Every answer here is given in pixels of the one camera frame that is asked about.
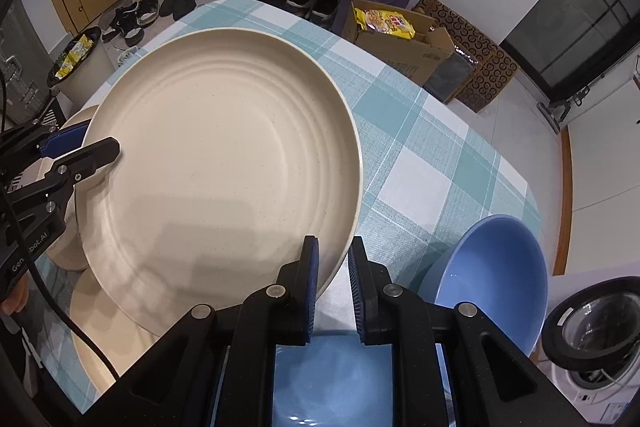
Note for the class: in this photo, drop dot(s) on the beige trash bin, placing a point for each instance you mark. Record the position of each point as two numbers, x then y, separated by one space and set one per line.
87 77

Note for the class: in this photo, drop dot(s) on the brown patterned door mat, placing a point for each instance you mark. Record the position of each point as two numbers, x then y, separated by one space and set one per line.
480 57

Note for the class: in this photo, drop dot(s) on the white washing machine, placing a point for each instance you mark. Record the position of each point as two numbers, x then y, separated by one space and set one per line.
590 327

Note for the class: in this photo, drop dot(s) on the cream plate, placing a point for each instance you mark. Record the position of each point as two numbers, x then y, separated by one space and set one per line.
70 252
100 332
225 157

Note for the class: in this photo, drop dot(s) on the person's left hand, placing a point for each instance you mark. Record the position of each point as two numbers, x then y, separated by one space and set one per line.
11 304

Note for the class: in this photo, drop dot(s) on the blue bowl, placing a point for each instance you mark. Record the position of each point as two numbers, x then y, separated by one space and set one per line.
500 277
330 382

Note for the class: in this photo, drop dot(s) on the grey floor mop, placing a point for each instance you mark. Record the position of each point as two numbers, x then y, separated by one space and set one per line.
557 107

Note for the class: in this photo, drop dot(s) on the silver metal case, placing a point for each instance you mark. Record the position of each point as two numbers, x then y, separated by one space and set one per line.
20 72

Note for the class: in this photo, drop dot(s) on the person's left forearm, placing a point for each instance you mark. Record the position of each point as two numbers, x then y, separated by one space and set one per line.
15 357

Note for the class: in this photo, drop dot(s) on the brown cardboard box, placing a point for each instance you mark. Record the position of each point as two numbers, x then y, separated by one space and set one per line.
400 57

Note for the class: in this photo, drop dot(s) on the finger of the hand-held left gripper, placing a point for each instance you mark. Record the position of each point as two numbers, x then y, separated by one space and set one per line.
95 154
62 141

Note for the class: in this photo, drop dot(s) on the black framed glass door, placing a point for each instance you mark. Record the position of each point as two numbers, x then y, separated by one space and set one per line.
575 22

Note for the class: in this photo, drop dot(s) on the yellow snack packet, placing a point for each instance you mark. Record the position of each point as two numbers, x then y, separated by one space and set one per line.
385 23

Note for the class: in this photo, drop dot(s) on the yellow wrappers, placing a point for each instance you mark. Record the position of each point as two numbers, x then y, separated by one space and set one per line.
70 54

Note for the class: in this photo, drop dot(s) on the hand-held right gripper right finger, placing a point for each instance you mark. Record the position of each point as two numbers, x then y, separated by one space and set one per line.
357 292

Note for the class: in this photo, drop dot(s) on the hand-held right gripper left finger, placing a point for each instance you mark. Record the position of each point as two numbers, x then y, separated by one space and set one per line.
311 287

